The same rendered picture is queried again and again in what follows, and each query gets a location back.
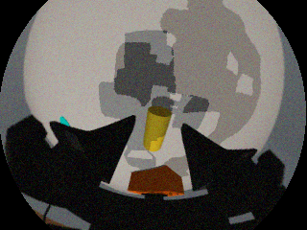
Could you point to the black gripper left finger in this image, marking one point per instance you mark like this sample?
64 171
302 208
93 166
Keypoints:
101 147

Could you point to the cyan circle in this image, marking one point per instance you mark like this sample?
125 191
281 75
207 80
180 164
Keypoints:
64 121

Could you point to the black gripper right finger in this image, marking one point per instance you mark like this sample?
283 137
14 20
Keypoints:
208 160

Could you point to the yellow cylinder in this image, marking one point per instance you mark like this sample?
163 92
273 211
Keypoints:
157 122

